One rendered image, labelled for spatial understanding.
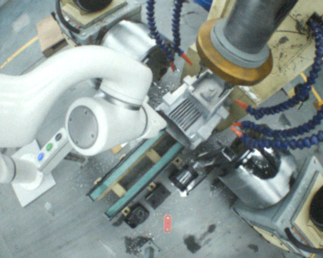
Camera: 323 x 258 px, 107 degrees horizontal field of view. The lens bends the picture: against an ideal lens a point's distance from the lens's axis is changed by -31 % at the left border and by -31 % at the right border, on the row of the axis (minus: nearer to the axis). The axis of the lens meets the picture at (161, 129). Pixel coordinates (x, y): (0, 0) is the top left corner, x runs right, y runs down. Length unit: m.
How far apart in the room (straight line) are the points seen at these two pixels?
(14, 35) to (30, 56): 1.00
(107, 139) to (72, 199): 0.67
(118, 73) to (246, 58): 0.23
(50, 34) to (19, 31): 1.16
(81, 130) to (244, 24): 0.30
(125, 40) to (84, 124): 0.41
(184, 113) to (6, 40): 3.61
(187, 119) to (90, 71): 0.38
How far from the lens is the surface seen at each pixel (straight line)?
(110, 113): 0.24
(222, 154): 0.36
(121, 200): 0.68
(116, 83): 0.24
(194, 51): 0.60
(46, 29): 2.80
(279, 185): 0.56
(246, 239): 0.98
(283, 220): 0.59
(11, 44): 3.53
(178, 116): 0.50
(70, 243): 0.96
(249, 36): 0.32
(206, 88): 0.54
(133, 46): 0.57
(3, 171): 0.78
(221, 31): 0.36
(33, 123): 0.20
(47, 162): 0.62
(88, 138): 0.24
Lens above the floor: 1.58
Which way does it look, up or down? 75 degrees down
